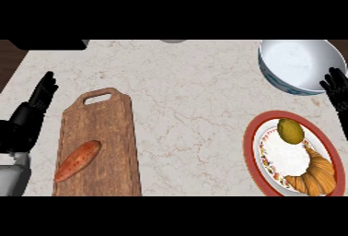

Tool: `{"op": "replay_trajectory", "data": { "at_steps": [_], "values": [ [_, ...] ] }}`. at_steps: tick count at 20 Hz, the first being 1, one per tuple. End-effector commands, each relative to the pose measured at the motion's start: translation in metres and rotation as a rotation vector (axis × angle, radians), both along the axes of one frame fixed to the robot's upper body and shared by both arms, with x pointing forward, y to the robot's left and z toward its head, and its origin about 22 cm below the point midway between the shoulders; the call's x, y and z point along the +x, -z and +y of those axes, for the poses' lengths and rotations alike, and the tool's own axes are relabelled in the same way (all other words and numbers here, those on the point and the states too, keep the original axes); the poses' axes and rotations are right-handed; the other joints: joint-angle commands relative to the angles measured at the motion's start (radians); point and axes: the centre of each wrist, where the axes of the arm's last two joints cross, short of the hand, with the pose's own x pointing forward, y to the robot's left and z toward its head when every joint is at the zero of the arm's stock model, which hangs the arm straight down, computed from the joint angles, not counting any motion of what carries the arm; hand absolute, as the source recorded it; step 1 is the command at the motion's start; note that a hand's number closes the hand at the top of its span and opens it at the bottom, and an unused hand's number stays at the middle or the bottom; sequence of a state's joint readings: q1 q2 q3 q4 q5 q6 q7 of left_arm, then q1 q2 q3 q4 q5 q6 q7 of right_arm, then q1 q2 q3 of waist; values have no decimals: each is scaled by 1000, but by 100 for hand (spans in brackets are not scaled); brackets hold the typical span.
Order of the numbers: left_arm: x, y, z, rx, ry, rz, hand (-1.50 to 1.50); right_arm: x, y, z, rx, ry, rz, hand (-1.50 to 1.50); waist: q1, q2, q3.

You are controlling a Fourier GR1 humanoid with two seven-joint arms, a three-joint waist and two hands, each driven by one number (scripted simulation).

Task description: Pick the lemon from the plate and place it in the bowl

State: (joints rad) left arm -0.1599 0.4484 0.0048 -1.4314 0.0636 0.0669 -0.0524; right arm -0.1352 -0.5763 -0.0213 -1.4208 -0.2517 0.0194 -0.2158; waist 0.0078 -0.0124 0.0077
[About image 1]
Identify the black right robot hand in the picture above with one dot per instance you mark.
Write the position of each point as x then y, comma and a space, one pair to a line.
338, 89

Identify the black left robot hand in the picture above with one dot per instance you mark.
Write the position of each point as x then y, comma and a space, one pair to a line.
28, 115

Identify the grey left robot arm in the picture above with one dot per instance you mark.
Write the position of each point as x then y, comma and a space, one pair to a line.
10, 175

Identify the white bowl with blue pattern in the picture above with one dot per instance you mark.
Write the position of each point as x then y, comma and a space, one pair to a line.
296, 66

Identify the yellow-green lemon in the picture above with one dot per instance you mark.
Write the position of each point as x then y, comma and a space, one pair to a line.
290, 131

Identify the red-rimmed white plate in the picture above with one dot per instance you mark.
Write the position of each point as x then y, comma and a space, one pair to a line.
292, 153

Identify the brown wooden cutting board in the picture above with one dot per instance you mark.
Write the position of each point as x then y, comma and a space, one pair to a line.
99, 144

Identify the orange sweet potato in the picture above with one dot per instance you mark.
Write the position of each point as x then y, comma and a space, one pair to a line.
77, 160

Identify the black appliance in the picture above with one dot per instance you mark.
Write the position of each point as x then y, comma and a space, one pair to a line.
47, 44

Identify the golden brown croissant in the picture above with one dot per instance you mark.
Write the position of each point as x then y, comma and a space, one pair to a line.
314, 175

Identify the small grey object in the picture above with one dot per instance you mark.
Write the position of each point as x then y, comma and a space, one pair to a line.
172, 41

